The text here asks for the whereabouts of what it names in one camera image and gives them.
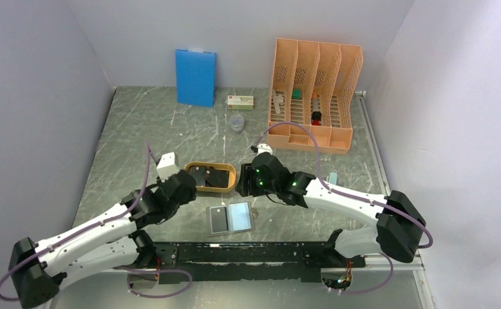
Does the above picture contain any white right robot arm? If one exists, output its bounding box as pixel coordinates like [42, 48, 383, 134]
[236, 153, 426, 267]

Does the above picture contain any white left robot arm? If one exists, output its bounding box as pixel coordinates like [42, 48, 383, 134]
[8, 171, 197, 308]

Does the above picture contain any stack of black cards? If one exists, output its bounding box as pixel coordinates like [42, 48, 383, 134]
[189, 165, 230, 188]

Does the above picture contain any orange oval plastic tray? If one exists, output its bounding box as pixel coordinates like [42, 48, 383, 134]
[184, 162, 237, 193]

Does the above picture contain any clear round plastic jar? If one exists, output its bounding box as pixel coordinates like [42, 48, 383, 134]
[229, 114, 245, 133]

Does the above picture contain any light blue eraser bar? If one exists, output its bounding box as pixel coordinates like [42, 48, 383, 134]
[326, 172, 338, 185]

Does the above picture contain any black red stamp knob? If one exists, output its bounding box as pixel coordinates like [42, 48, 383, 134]
[311, 111, 322, 126]

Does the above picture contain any small green white carton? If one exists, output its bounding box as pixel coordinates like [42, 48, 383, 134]
[226, 95, 254, 110]

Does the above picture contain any orange grey utility knife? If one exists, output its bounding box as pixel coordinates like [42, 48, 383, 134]
[312, 91, 320, 112]

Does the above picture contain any green eraser block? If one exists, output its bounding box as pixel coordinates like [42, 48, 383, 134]
[292, 88, 303, 100]

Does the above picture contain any peach desk file organizer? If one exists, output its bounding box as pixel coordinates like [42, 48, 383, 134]
[266, 39, 364, 155]

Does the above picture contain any blue upright box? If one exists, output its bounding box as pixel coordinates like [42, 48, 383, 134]
[175, 49, 216, 108]

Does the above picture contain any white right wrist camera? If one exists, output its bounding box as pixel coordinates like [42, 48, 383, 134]
[250, 144, 273, 155]

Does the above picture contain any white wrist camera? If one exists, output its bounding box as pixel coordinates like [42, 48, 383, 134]
[250, 144, 273, 155]
[156, 152, 180, 182]

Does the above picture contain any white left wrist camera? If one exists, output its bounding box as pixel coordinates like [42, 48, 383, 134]
[156, 152, 180, 182]

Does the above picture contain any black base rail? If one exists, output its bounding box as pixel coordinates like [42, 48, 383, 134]
[129, 241, 366, 284]

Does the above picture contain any grey metal bracket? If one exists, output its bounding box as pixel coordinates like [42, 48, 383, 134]
[272, 89, 285, 115]

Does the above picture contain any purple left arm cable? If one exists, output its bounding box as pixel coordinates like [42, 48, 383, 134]
[0, 142, 194, 301]

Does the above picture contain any aluminium frame rail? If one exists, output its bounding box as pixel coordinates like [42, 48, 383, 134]
[35, 243, 437, 309]

